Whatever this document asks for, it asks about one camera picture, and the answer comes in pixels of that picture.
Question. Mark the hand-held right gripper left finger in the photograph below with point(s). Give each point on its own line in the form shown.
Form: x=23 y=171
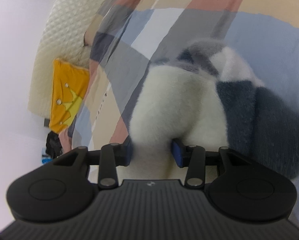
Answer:
x=128 y=155

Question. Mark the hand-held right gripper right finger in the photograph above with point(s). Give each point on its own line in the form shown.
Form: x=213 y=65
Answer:
x=177 y=155

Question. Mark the cream sweater with blue stripes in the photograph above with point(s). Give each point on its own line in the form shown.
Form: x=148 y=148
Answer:
x=179 y=105

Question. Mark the black cloth bundle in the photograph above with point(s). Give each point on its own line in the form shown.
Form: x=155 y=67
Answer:
x=54 y=145

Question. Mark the blue bottle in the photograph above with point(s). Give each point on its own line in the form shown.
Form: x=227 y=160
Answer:
x=45 y=157

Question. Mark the yellow crown print pillow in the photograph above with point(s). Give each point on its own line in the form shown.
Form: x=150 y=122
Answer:
x=69 y=85

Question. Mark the cream quilted headboard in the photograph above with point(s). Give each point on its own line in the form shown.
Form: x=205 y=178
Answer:
x=62 y=35

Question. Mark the plaid patchwork quilt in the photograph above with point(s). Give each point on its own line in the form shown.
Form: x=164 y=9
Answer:
x=164 y=17

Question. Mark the grey wall switch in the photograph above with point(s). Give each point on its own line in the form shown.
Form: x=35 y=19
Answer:
x=47 y=123

